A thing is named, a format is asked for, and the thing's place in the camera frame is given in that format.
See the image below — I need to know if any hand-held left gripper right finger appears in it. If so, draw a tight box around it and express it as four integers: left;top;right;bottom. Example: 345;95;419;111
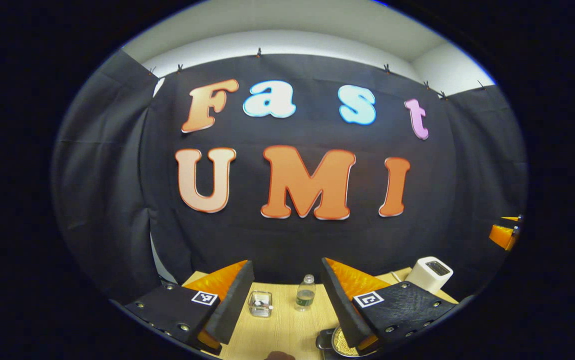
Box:
321;257;458;355

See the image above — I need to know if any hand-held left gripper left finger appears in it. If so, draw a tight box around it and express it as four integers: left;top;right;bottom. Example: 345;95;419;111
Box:
124;259;257;356

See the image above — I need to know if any steel pot with black handles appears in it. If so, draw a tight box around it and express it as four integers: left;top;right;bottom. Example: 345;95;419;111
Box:
316;326;379;359

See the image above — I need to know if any pile of soybeans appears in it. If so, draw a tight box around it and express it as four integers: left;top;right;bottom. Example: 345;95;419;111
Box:
334;330;363;357

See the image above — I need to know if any clear plastic water bottle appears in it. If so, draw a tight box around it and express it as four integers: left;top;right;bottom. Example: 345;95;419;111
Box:
295;274;317;312

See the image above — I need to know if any white toaster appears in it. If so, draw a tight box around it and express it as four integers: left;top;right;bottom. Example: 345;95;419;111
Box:
406;256;454;295

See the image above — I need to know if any black backdrop cloth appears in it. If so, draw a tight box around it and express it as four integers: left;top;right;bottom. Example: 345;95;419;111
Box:
51;48;528;306

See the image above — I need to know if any row of black cloth clips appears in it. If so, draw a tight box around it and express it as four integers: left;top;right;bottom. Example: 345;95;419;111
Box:
148;47;486;100

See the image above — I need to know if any clear wire basket holder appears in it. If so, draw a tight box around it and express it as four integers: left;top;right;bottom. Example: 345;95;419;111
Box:
247;291;274;318

